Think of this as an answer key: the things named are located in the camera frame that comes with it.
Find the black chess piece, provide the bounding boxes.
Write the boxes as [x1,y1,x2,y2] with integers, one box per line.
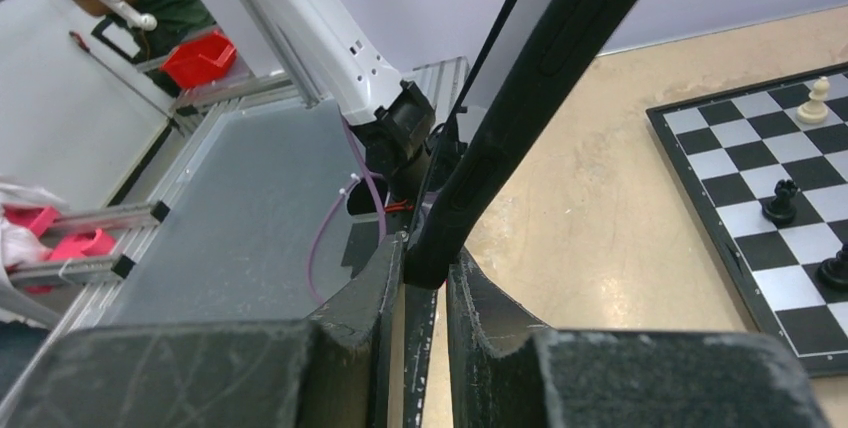
[816,244,847,292]
[762,179,799,227]

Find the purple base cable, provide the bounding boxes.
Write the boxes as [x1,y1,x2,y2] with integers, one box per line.
[305,116,389,307]

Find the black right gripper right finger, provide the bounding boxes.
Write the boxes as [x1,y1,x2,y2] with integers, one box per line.
[446,252,829,427]

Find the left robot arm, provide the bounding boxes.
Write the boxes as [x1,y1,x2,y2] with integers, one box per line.
[246,0,438,209]

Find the black chess piece near left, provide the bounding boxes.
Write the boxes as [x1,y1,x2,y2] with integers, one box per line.
[816,244,847,292]

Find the black white chessboard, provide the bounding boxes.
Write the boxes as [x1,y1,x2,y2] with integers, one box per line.
[647,63,847,377]

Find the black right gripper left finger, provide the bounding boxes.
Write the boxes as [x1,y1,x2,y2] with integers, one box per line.
[3,233,406,427]

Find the white chess pawn far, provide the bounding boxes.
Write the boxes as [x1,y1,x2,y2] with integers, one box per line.
[795,76,831,125]

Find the black phone case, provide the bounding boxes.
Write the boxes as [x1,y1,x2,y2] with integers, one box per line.
[404,0,638,289]

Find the black chess piece near right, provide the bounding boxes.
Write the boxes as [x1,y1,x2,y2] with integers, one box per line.
[762,179,799,227]

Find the red bin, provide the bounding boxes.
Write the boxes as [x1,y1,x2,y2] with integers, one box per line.
[161,31,238,90]

